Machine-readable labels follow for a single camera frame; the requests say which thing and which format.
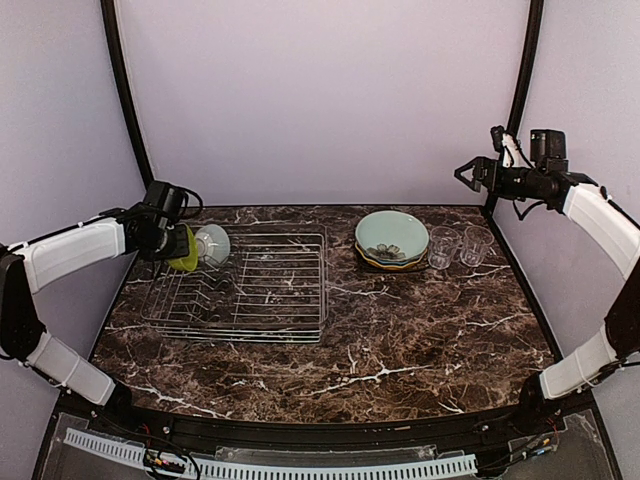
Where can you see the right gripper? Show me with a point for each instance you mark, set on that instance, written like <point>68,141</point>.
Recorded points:
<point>488,174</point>

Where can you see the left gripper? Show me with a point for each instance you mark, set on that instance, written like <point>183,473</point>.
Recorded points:
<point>180,242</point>

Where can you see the lime green bowl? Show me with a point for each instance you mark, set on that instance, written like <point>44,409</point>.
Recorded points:
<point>188,264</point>

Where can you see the clear faceted glass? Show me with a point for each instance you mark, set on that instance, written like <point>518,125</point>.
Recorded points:
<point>476,243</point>

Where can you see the clear ribbed glass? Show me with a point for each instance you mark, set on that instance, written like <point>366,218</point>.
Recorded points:
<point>444,243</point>

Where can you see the blue polka dot plate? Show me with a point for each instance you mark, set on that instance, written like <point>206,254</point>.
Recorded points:
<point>400,263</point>

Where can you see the pale green plate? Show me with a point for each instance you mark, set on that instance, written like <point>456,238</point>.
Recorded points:
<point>392,235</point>

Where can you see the yellow polka dot plate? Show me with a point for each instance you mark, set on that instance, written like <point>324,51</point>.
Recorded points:
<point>390,265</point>

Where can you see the black square floral plate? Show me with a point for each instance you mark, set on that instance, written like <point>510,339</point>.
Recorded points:
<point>372,269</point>

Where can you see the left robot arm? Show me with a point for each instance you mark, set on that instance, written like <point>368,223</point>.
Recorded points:
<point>154,229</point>

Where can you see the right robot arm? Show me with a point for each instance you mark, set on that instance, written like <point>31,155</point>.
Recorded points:
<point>543,177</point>

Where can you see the light teal checkered bowl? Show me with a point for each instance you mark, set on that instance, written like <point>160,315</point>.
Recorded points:
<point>213,245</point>

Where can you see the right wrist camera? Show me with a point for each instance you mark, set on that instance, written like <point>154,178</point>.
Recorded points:
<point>508,148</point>

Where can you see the metal wire dish rack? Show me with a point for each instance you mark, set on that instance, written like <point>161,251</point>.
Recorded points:
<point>271,289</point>

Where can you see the right black frame post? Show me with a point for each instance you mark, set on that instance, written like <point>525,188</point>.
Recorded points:
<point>526,68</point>

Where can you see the black frame post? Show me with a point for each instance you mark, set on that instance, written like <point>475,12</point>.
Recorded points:
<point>119,70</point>
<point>526,68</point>

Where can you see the left black frame post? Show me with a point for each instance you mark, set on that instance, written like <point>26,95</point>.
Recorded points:
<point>119,70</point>

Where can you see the white slotted cable duct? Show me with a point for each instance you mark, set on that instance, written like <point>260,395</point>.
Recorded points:
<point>245,463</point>

